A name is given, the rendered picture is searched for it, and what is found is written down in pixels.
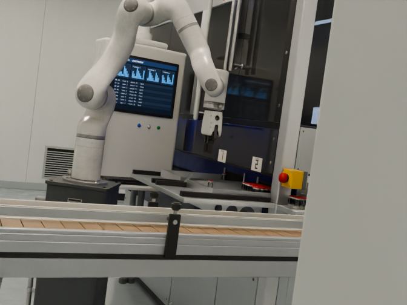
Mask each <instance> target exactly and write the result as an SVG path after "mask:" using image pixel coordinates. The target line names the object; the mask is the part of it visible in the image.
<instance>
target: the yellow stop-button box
mask: <svg viewBox="0 0 407 305"><path fill-rule="evenodd" d="M283 173H286V174H287V176H288V179H287V181H286V183H281V186H284V187H287V188H291V189H304V190H305V189H306V181H307V175H308V172H306V171H302V170H298V169H288V168H284V169H283Z"/></svg>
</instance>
